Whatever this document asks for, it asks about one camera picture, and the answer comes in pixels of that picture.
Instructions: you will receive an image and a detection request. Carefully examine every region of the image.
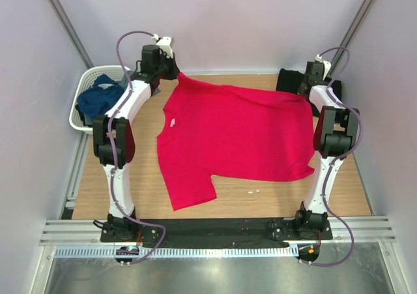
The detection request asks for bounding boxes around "left aluminium corner post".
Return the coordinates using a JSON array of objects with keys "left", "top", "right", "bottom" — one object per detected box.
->
[{"left": 47, "top": 0, "right": 93, "bottom": 68}]

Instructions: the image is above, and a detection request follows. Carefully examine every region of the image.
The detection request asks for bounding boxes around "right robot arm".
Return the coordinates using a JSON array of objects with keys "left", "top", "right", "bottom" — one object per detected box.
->
[{"left": 293, "top": 55, "right": 359, "bottom": 239}]

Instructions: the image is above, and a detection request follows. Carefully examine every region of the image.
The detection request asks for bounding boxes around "red t shirt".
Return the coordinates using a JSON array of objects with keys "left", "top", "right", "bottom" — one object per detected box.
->
[{"left": 157, "top": 74, "right": 314, "bottom": 210}]

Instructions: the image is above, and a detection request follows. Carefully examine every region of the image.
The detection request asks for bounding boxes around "dark blue t shirt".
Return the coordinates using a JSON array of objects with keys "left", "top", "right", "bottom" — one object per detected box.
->
[{"left": 76, "top": 74, "right": 126, "bottom": 119}]

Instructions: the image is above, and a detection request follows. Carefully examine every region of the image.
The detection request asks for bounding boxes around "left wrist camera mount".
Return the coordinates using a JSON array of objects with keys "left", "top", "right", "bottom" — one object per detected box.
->
[{"left": 151, "top": 34, "right": 174, "bottom": 58}]

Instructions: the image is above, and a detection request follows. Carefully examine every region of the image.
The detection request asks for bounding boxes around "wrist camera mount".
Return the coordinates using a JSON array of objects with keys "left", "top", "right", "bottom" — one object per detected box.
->
[
  {"left": 315, "top": 54, "right": 331, "bottom": 70},
  {"left": 151, "top": 34, "right": 174, "bottom": 58}
]

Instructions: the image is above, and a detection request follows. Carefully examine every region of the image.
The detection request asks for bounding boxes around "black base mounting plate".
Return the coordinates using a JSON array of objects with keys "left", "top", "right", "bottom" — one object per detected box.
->
[{"left": 93, "top": 216, "right": 333, "bottom": 248}]

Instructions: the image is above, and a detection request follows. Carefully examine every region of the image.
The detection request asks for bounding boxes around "folded black t shirt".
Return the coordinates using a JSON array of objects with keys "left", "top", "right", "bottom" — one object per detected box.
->
[{"left": 276, "top": 68, "right": 342, "bottom": 100}]

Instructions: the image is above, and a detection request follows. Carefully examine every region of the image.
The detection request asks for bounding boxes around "white plastic laundry basket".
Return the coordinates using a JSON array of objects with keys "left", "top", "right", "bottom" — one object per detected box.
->
[{"left": 69, "top": 65, "right": 131, "bottom": 135}]

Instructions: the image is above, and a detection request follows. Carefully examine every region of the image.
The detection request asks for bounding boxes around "aluminium corner post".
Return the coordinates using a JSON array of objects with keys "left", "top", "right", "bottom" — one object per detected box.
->
[
  {"left": 325, "top": 0, "right": 387, "bottom": 77},
  {"left": 47, "top": 0, "right": 93, "bottom": 68}
]

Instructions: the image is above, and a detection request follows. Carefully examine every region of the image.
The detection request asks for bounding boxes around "slotted white cable duct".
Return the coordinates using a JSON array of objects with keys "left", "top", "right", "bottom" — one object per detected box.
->
[{"left": 55, "top": 244, "right": 298, "bottom": 259}]

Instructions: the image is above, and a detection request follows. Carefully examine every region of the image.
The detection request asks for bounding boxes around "right aluminium corner post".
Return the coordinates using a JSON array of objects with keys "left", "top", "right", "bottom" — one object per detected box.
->
[{"left": 325, "top": 0, "right": 387, "bottom": 77}]

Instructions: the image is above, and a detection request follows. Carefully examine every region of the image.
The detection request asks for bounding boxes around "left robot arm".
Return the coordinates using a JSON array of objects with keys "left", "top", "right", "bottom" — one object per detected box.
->
[{"left": 93, "top": 40, "right": 179, "bottom": 242}]

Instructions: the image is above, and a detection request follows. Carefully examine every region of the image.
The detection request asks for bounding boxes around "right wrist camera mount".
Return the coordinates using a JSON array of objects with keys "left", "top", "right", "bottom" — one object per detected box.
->
[{"left": 315, "top": 54, "right": 331, "bottom": 70}]

